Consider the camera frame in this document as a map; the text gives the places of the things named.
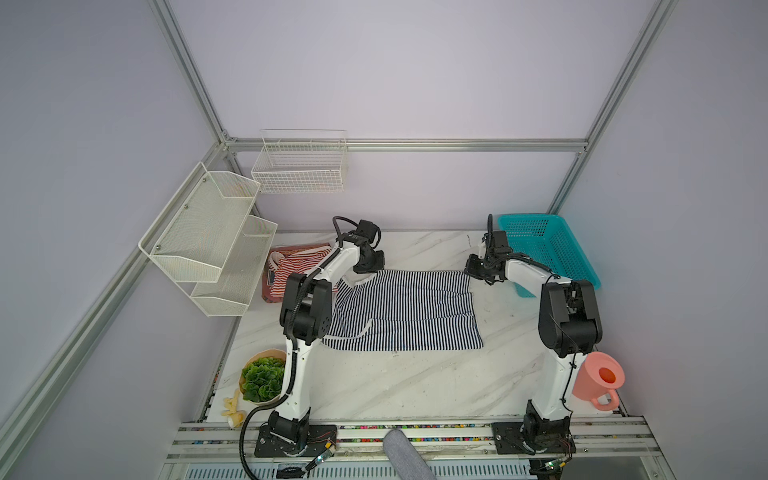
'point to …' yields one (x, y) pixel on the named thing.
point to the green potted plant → (261, 375)
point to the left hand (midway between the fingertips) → (377, 267)
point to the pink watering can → (597, 375)
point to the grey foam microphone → (404, 457)
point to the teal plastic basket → (548, 240)
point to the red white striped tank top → (283, 261)
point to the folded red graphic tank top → (268, 272)
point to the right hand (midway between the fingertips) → (466, 266)
